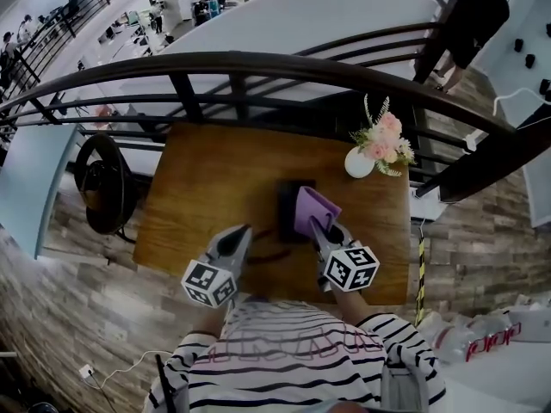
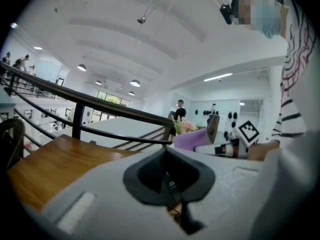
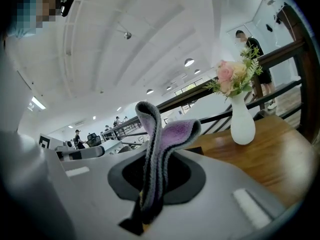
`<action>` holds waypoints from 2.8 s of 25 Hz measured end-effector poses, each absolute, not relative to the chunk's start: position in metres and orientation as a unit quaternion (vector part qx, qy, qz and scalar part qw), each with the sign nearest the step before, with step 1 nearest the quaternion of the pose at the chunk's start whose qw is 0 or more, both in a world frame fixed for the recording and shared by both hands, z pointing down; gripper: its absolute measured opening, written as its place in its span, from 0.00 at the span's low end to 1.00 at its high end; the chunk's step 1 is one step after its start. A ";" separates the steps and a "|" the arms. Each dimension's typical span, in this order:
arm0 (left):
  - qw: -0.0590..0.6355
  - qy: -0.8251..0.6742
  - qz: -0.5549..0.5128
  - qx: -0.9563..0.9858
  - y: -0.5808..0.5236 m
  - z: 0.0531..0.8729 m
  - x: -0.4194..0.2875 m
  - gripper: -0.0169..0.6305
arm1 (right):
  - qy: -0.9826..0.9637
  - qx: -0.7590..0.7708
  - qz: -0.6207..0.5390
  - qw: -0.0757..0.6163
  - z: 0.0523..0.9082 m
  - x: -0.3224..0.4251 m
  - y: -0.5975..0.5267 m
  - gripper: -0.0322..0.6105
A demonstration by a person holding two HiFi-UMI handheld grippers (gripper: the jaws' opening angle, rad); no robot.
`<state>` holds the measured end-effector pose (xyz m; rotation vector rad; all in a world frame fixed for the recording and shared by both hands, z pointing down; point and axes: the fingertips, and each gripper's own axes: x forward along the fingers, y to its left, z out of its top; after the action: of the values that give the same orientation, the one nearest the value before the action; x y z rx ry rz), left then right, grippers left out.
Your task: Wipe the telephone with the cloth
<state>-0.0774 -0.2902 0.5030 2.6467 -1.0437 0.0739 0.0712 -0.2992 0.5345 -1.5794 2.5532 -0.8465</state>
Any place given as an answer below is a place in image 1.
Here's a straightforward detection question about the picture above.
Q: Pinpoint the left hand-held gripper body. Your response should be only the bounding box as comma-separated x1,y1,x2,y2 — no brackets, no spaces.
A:
180,251,248,310

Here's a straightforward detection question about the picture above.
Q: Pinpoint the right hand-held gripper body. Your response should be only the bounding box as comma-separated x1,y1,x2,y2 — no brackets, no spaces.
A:
316,238,381,295

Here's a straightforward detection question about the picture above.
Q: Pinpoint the purple cloth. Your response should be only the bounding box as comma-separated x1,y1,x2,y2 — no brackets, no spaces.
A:
293,185,344,239

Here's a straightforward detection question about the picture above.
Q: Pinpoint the person's left forearm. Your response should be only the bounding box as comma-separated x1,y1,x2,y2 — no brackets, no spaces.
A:
190,302,230,338

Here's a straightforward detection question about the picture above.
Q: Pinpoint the person's right forearm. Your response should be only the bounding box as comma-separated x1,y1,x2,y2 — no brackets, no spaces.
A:
332,287,376,325

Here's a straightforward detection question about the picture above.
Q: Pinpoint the black rectangular device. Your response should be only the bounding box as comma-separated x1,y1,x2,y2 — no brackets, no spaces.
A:
275,178,318,243

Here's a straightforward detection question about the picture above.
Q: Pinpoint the yellow black striped tape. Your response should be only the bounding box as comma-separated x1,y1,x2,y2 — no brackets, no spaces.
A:
413,225,428,330

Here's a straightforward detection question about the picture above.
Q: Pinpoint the white round vase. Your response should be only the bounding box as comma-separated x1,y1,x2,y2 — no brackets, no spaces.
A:
344,145,376,180

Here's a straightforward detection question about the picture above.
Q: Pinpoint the white power strip box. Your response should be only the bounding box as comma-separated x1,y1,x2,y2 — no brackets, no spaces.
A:
408,185,448,223

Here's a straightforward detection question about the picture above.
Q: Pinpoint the white vase with pink flowers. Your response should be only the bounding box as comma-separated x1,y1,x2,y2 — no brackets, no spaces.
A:
349,93,418,178

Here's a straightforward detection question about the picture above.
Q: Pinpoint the white black-striped shirt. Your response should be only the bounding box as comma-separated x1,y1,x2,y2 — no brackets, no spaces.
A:
143,298,448,413

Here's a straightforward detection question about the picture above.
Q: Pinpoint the pile of white plastic bags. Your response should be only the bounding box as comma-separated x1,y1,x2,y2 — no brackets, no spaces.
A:
418,292,551,366

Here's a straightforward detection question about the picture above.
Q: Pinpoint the dark curved railing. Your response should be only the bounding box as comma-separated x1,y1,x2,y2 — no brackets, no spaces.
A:
0,19,551,207

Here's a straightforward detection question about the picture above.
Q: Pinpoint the light blue table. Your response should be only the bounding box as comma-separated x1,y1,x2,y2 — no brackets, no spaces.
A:
0,124,84,261

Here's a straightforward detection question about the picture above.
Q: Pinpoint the dark brown tall stand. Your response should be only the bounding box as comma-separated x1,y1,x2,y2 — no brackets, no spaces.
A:
412,0,465,84

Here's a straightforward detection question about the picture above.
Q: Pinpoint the black walkway railing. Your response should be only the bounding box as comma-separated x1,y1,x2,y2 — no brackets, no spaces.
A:
0,0,152,103

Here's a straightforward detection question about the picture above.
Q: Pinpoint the black strap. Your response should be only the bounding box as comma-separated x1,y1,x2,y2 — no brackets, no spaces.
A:
154,352,179,413

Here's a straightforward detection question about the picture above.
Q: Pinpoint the thin white floor cable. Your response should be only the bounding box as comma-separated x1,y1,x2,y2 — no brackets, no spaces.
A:
83,349,174,391

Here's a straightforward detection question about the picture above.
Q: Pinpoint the grey bag strap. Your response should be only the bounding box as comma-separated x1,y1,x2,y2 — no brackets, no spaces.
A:
380,356,430,413

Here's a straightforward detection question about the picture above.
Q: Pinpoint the thick white cable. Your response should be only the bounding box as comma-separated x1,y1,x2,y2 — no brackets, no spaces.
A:
492,86,551,118

